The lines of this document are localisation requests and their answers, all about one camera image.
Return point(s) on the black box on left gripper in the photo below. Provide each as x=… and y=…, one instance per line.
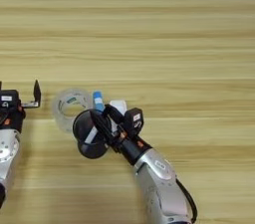
x=134, y=120

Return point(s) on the clear tape roll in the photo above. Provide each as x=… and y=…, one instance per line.
x=59, y=112

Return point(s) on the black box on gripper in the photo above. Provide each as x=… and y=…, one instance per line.
x=8, y=99
x=134, y=120

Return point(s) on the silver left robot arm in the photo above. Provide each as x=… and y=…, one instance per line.
x=7, y=155

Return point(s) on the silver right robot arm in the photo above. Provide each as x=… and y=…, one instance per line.
x=162, y=184

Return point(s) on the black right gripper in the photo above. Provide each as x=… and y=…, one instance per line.
x=127, y=145

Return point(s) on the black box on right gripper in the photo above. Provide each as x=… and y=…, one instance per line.
x=8, y=99

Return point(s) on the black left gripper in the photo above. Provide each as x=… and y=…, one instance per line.
x=13, y=118

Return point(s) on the black mesh pen cup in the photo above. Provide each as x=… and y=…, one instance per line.
x=88, y=150

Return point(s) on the blue glue stick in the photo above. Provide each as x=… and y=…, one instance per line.
x=98, y=100

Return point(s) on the white rectangular plastic device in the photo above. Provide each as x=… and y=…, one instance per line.
x=119, y=106

